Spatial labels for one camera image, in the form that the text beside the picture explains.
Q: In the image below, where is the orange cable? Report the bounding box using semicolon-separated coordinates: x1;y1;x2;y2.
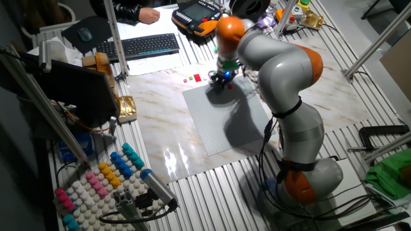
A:
57;102;112;133

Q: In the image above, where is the short teal foam block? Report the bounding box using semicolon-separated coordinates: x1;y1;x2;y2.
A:
62;214;80;231

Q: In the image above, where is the gold foil wrapped object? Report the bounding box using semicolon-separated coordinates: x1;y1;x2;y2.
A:
301;9;324;30

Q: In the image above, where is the white studded foam board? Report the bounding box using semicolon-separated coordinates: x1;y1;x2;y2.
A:
53;141;164;231

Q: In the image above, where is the white chair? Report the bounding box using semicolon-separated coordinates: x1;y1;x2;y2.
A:
21;2;76;39

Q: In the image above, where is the long diagonal aluminium bar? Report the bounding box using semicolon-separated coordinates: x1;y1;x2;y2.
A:
0;44;91;167

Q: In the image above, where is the black monitor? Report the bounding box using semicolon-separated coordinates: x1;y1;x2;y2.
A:
19;53;120;128

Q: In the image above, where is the white plastic bag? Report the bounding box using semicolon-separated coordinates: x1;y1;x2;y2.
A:
27;37;83;67

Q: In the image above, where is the yellow foam block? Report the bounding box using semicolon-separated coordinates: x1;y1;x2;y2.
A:
98;162;122;189

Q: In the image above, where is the marble pattern table mat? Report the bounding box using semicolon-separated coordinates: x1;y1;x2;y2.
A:
127;37;373;184

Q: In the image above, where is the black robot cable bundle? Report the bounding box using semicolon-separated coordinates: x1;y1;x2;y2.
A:
256;117;373;222

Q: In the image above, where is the black orange teach pendant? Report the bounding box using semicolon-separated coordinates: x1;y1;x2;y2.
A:
171;0;223;37

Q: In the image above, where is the white printed booklet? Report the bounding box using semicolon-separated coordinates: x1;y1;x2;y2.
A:
117;8;180;38

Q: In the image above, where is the black camera cable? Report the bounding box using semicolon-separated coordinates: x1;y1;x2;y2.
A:
98;205;174;225

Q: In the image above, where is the white foam block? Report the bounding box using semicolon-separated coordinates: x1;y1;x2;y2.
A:
71;180;96;209

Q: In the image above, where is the grey camera blue cap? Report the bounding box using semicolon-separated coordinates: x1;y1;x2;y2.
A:
139;168;179;208

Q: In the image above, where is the aluminium frame post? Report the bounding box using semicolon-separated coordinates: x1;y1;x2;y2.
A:
343;2;411;81
273;0;298;39
103;0;130;78

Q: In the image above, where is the green cloth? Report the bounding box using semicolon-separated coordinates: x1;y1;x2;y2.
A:
365;148;411;200

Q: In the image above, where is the black jacket sleeve forearm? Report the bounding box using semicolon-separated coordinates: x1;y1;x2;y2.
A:
89;0;171;25

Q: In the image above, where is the pink foam block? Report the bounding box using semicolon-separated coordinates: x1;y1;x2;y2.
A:
85;171;110;200

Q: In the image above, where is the large black round spool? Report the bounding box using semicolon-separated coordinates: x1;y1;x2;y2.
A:
228;0;271;21

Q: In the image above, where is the gold foil bag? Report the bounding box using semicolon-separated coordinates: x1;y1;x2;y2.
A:
114;95;138;124

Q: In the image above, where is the person bare hand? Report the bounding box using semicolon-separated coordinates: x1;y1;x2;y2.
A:
138;6;161;25

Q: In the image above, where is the black clamp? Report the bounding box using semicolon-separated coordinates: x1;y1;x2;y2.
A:
358;124;411;151

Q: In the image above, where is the white box red button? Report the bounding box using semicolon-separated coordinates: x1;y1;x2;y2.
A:
284;15;299;31

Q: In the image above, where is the grey Lego baseplate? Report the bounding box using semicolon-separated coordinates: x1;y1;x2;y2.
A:
182;76;274;157

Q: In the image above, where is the black mouse pad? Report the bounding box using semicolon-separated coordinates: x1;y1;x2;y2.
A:
60;15;113;55

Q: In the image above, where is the blue packet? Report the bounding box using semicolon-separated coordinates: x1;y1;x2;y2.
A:
57;131;94;161

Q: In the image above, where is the blue foam block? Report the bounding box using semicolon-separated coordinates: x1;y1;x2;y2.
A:
109;151;134;180

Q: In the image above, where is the brown cardboard box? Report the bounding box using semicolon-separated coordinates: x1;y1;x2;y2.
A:
380;38;411;90

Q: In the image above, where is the purple foil packet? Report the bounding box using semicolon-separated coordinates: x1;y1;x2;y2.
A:
256;13;277;30

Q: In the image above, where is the magenta foam block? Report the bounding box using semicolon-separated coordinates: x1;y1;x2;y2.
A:
54;187;77;212

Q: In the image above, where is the dark computer mouse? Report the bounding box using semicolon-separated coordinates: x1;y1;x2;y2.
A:
77;27;94;43

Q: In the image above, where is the short aluminium extrusion piece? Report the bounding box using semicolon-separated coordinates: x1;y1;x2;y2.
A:
112;189;152;231

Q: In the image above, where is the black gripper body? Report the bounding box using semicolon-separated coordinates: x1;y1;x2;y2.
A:
211;69;238;85

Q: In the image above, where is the long teal foam block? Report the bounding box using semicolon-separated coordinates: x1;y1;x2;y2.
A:
121;142;145;170

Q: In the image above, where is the black keyboard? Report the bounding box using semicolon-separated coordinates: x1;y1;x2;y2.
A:
96;33;180;64

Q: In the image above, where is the white printed paper sheet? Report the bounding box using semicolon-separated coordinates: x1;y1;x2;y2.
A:
127;53;184;77

